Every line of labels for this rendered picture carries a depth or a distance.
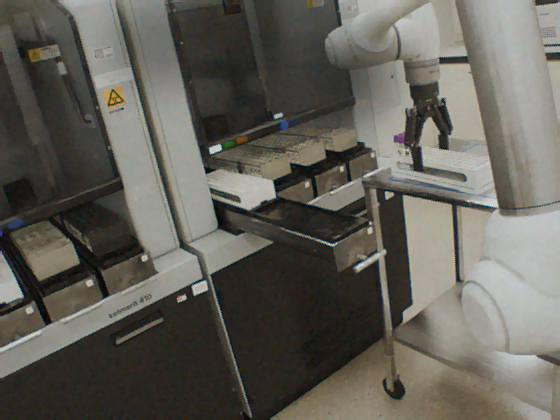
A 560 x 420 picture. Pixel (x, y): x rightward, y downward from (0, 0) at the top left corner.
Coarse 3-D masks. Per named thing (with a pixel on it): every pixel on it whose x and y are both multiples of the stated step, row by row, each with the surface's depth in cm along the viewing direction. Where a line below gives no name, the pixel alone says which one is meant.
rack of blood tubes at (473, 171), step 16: (400, 160) 133; (432, 160) 126; (448, 160) 123; (464, 160) 121; (480, 160) 119; (400, 176) 135; (432, 176) 125; (448, 176) 128; (464, 176) 126; (480, 176) 114; (464, 192) 117; (480, 192) 115
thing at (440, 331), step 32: (416, 192) 124; (448, 192) 119; (384, 288) 151; (384, 320) 155; (416, 320) 162; (448, 320) 158; (448, 352) 144; (480, 352) 140; (384, 384) 168; (512, 384) 126; (544, 384) 123
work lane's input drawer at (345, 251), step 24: (240, 216) 137; (264, 216) 129; (288, 216) 129; (312, 216) 126; (336, 216) 123; (288, 240) 122; (312, 240) 113; (336, 240) 109; (360, 240) 113; (336, 264) 109; (360, 264) 109
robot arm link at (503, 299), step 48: (480, 0) 60; (528, 0) 59; (480, 48) 62; (528, 48) 59; (480, 96) 64; (528, 96) 60; (528, 144) 61; (528, 192) 62; (528, 240) 61; (480, 288) 64; (528, 288) 60; (480, 336) 67; (528, 336) 61
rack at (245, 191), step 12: (216, 180) 151; (228, 180) 149; (240, 180) 146; (252, 180) 144; (264, 180) 142; (216, 192) 152; (228, 192) 141; (240, 192) 136; (252, 192) 135; (264, 192) 138; (240, 204) 138; (252, 204) 136
